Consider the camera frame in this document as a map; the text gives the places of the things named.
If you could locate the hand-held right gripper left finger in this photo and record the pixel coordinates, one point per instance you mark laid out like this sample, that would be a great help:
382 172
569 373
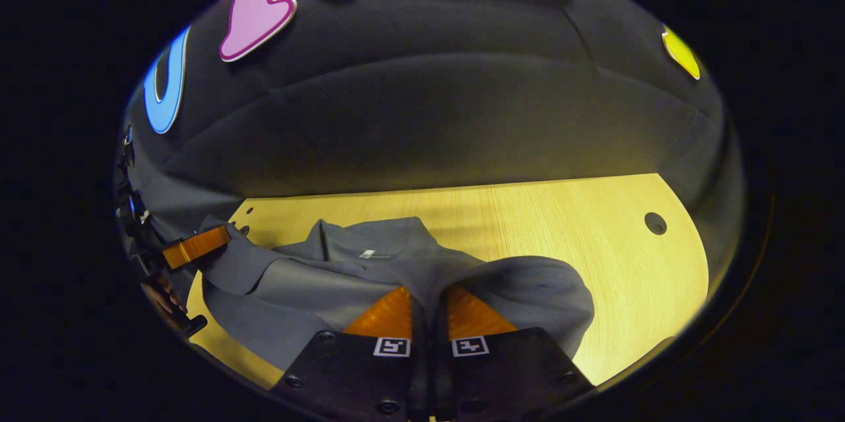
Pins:
419 369

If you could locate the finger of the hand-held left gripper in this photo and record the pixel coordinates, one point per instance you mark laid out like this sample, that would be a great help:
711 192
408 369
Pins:
198 247

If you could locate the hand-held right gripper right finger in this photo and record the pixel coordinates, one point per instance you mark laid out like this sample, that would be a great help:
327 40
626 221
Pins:
441 369

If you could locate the grey button shirt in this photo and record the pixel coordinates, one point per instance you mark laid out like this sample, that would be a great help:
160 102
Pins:
396 263

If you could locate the black backdrop cloth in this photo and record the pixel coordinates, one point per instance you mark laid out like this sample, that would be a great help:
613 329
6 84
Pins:
429 111

